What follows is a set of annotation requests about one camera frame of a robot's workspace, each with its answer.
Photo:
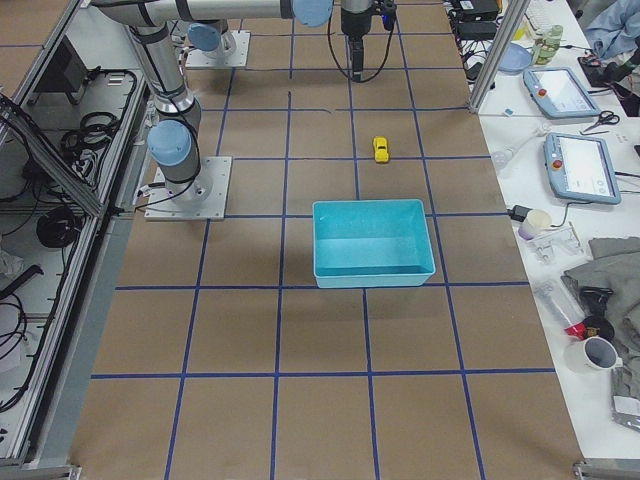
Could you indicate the grey cloth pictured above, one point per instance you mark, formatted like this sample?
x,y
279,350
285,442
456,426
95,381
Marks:
x,y
615,265

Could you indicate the clear acrylic holder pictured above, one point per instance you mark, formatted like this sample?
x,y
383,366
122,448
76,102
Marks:
x,y
545,245

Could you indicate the white mug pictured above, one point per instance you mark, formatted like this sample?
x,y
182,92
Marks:
x,y
591,355

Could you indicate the aluminium frame post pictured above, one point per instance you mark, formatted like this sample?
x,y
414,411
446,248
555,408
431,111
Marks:
x,y
513,16

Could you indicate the turquoise plastic bin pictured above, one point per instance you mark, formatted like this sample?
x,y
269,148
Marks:
x,y
371,243

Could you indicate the black monitor box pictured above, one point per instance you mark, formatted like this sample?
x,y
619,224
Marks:
x,y
65,74

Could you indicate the cream purple cup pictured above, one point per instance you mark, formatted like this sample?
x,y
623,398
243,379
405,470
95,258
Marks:
x,y
534,223

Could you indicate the black power adapter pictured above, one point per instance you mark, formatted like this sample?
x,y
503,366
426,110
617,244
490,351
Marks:
x,y
518,213

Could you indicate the black power supply box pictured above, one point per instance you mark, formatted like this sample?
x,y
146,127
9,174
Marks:
x,y
475,10

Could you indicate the upper teach pendant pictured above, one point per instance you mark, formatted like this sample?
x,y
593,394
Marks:
x,y
559,94

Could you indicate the lower teach pendant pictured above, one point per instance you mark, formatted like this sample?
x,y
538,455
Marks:
x,y
580,168

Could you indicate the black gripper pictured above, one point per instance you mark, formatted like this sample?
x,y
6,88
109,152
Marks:
x,y
354,24

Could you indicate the grey foil pouch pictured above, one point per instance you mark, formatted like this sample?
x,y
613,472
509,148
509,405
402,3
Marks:
x,y
625,398

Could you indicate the light blue bowl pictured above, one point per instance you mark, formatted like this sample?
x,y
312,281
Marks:
x,y
515,59

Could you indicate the light blue fabric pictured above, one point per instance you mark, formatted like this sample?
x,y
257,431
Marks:
x,y
615,30

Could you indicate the teach pendant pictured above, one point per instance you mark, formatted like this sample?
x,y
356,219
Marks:
x,y
580,168
559,94

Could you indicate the black round tin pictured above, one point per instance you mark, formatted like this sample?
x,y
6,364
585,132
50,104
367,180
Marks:
x,y
598,326

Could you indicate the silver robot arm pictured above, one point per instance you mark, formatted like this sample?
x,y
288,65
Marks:
x,y
296,33
173,142

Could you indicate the yellow beetle toy car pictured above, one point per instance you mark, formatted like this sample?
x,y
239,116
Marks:
x,y
381,149

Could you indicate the green glass jar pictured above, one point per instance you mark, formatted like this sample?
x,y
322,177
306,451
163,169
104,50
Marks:
x,y
545,47

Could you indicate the aluminium side rack frame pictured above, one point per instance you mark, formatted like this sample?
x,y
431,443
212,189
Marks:
x,y
68,174

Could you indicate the black handled scissors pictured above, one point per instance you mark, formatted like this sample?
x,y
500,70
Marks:
x,y
606,117

